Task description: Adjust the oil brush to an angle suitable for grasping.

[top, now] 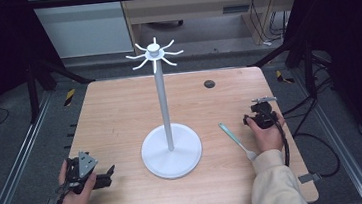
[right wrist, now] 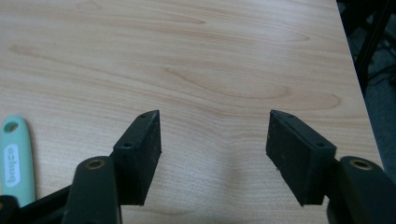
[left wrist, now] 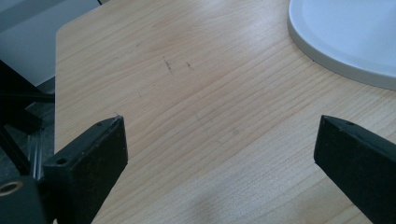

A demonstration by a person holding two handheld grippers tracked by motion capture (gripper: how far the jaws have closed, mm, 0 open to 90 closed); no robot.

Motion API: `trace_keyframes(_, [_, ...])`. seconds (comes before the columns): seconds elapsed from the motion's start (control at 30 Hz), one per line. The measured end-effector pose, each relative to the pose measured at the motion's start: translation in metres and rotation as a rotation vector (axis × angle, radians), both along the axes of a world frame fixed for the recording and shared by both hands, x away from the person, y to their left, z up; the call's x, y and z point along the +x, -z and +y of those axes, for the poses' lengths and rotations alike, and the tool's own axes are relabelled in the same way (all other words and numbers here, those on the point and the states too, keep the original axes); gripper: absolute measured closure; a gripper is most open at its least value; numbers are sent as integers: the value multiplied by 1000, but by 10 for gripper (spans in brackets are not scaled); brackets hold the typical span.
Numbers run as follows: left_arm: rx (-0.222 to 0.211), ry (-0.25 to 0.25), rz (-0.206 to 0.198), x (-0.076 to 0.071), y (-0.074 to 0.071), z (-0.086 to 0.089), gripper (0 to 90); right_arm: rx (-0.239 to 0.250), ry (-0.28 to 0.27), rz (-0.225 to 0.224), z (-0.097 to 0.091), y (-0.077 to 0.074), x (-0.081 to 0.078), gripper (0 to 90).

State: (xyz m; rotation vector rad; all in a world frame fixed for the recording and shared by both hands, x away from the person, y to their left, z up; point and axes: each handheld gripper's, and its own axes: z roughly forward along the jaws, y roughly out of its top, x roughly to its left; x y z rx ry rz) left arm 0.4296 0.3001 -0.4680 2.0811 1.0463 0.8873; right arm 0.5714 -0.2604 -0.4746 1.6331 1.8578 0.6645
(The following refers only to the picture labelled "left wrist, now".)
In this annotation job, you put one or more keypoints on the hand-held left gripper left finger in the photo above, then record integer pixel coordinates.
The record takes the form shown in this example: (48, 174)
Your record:
(90, 165)

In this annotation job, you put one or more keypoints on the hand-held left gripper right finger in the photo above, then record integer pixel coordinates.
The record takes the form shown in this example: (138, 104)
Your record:
(358, 165)

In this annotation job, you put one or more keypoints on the black metal stand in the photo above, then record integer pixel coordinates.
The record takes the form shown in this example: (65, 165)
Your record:
(15, 109)

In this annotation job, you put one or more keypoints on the white round plate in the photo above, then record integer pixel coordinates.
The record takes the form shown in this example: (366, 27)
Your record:
(345, 34)

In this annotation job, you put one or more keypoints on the aluminium frame rail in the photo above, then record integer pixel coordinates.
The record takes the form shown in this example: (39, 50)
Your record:
(35, 154)

